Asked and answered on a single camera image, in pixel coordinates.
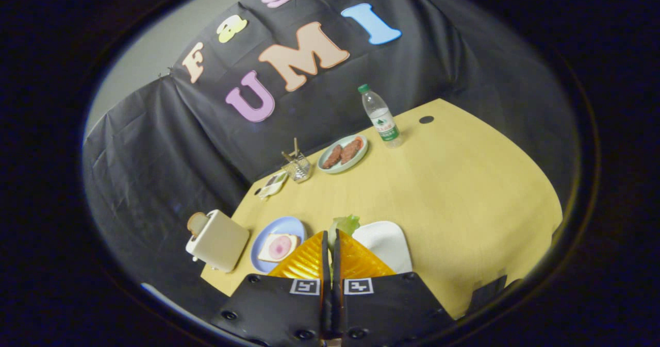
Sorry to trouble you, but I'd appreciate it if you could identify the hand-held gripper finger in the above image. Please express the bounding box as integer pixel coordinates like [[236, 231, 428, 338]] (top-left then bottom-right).
[[214, 230, 331, 345], [332, 228, 457, 347]]

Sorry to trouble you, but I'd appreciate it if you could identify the green lettuce leaf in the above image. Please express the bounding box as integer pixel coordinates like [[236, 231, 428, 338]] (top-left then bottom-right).
[[328, 214, 361, 250]]

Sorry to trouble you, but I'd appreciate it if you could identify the toasted bread slice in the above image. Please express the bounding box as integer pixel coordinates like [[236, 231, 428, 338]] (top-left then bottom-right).
[[187, 212, 209, 236]]

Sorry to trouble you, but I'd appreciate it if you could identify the pink ham slice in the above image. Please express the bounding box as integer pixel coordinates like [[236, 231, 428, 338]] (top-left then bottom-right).
[[268, 236, 292, 260]]

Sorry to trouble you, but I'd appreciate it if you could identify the white rectangular plate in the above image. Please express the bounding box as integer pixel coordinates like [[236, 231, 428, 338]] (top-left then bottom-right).
[[351, 221, 413, 274]]

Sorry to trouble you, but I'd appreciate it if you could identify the blue round plate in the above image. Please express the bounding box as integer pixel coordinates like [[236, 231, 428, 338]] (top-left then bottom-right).
[[250, 216, 308, 274]]

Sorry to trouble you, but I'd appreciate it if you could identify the white bread slice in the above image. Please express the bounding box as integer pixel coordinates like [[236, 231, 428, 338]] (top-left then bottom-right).
[[257, 233, 301, 263]]

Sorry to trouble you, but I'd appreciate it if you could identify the small white condiment tray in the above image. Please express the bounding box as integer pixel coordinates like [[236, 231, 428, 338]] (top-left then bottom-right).
[[256, 171, 289, 199]]

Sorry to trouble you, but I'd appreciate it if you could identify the pale green round plate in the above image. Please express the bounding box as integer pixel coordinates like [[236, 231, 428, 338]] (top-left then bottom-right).
[[317, 135, 369, 174]]

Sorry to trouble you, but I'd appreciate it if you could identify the metal mesh utensil holder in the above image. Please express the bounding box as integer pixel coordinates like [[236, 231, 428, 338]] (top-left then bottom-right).
[[283, 154, 312, 184]]

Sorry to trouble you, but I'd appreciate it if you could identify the white toaster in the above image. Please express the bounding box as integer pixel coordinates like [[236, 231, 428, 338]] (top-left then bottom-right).
[[186, 209, 250, 273]]

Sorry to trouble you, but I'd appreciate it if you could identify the brown meat patty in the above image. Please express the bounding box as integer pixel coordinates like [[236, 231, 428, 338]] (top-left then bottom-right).
[[322, 144, 343, 169], [340, 137, 364, 164]]

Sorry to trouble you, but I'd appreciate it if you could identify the clear water bottle green cap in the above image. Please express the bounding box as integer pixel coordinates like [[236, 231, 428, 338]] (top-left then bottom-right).
[[358, 84, 404, 148]]

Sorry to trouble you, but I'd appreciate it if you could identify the black backdrop cloth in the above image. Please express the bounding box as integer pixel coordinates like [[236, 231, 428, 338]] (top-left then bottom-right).
[[82, 0, 581, 306]]

